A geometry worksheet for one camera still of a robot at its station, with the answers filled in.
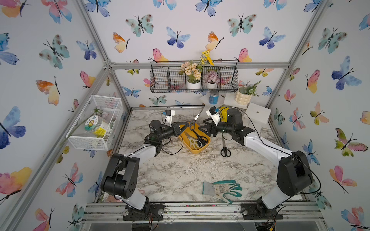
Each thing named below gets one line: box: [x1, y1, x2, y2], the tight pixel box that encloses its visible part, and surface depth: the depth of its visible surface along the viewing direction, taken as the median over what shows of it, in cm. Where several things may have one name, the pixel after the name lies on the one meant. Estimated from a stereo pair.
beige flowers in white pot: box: [178, 61, 203, 90], surface depth 84 cm
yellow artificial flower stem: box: [200, 50, 215, 66], surface depth 84 cm
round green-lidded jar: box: [84, 114, 111, 137], surface depth 66 cm
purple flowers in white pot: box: [203, 68, 221, 90], surface depth 91 cm
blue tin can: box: [208, 91, 220, 105], surface depth 101 cm
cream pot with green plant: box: [235, 79, 263, 105], surface depth 90 cm
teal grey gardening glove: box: [202, 179, 243, 205], surface depth 82 cm
